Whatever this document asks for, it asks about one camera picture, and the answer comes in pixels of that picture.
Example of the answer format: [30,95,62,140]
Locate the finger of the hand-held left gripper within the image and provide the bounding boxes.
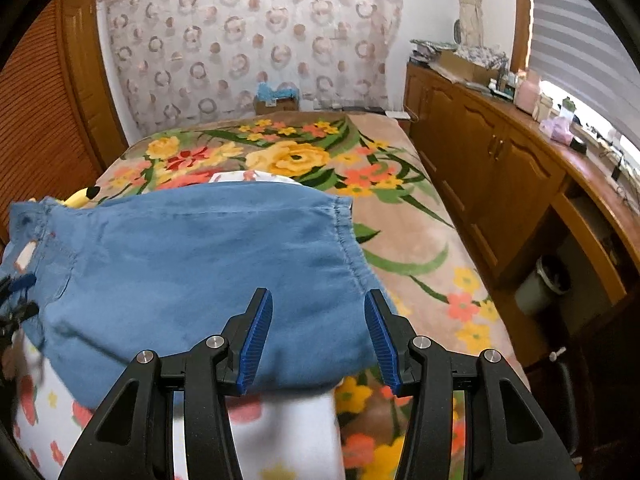
[0,272,40,343]

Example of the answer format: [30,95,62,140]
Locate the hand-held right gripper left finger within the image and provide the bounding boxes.
[57,287,275,480]

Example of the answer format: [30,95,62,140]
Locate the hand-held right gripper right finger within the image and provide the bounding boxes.
[364,288,581,480]

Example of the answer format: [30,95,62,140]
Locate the light blue pants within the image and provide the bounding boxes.
[7,182,401,408]

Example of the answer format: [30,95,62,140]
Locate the white floral bed sheet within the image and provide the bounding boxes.
[10,170,347,480]

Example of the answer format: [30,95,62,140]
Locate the yellow plush toy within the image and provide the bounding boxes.
[62,186,101,209]

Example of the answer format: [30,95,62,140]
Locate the brown floral blanket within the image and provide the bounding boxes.
[95,112,531,480]

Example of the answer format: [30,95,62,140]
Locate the grey trash bin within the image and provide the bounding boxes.
[515,255,571,316]

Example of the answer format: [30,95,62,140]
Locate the wooden louvered wardrobe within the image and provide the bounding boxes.
[0,0,108,246]

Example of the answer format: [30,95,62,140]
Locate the wooden cabinet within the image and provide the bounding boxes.
[402,60,640,361]

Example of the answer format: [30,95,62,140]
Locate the small cardboard box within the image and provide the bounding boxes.
[254,95,300,116]

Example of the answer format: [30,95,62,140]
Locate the wooden panel door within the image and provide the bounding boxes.
[57,0,128,156]

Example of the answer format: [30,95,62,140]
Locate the purple plastic bag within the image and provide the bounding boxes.
[540,115,573,146]

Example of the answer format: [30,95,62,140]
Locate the pink container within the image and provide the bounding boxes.
[515,72,542,111]

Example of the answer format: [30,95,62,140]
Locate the circle patterned curtain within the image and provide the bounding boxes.
[97,0,405,138]

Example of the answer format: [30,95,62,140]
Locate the patterned cloth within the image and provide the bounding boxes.
[410,39,511,68]

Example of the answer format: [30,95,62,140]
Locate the striped window blind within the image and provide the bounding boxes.
[529,0,640,131]

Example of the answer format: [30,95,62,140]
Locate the wooden window frame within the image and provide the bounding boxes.
[510,0,533,73]

